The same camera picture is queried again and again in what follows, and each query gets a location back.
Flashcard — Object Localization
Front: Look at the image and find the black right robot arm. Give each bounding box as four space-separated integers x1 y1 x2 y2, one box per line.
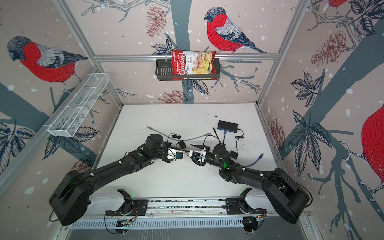
188 144 313 224

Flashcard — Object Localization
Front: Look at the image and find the red cassava chips bag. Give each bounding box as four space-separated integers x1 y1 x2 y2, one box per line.
171 50 220 80

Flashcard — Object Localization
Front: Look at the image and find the black wall basket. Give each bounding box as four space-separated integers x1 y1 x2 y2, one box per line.
155 58 221 81

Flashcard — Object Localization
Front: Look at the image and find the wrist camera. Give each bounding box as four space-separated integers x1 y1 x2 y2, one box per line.
167 149 185 162
188 151 207 166

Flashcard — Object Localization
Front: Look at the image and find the blue ethernet cable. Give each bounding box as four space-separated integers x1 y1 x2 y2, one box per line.
221 130 265 168

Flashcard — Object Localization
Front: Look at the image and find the white wire mesh shelf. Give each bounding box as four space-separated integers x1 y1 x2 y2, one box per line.
48 73 110 137

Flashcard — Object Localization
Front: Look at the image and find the black network switch box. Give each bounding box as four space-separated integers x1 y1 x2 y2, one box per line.
217 121 238 133

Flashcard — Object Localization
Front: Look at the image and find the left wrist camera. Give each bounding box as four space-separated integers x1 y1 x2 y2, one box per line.
167 149 185 162

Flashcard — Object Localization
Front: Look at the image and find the black power adapter with cord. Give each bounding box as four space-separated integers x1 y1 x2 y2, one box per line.
167 133 187 150

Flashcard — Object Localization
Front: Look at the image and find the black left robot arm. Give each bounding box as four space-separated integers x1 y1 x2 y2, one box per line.
49 134 184 226

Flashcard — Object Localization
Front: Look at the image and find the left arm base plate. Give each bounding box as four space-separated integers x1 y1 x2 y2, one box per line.
105 199 149 217

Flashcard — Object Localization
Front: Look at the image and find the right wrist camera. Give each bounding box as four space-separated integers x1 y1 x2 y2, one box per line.
188 151 207 166

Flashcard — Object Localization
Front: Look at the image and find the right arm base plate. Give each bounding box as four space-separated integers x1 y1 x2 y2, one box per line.
222 199 267 216

